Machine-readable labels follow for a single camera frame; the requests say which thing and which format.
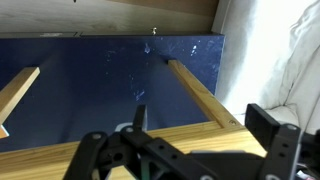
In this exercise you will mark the dark blue platform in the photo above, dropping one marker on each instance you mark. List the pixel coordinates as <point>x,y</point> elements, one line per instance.
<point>96,83</point>

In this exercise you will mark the white sofa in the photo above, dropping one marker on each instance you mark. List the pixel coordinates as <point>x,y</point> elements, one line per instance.
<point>272,58</point>

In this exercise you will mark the small wooden table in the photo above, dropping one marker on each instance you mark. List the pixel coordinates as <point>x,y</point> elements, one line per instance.
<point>219,133</point>

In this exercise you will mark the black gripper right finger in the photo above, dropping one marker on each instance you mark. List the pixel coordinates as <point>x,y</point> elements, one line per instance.
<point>275,138</point>

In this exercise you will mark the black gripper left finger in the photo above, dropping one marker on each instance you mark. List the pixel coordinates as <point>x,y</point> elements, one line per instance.
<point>136,131</point>

